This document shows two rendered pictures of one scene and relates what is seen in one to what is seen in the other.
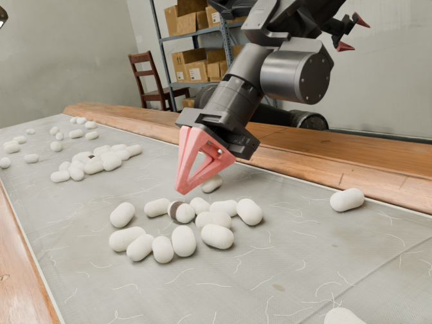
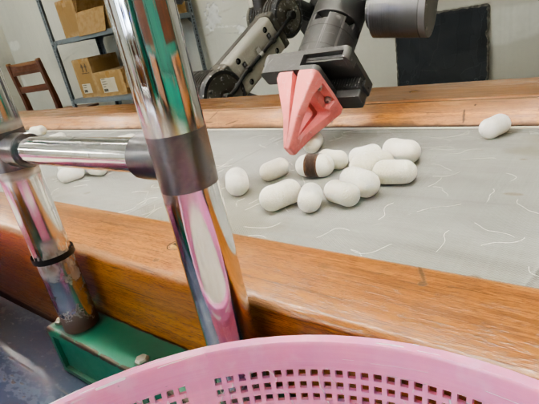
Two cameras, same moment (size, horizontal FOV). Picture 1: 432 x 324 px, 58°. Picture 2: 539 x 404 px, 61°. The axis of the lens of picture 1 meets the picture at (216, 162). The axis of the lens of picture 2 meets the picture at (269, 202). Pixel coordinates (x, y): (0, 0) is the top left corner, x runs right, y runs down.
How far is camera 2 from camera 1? 0.23 m
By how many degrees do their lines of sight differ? 18
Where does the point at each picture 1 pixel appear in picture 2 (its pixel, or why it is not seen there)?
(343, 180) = (467, 117)
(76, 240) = not seen: hidden behind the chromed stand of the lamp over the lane
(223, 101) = (328, 39)
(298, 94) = (421, 23)
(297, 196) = (425, 138)
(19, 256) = (164, 226)
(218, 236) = (406, 167)
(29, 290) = (241, 242)
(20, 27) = not seen: outside the picture
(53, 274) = not seen: hidden behind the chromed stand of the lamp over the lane
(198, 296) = (435, 218)
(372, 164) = (495, 95)
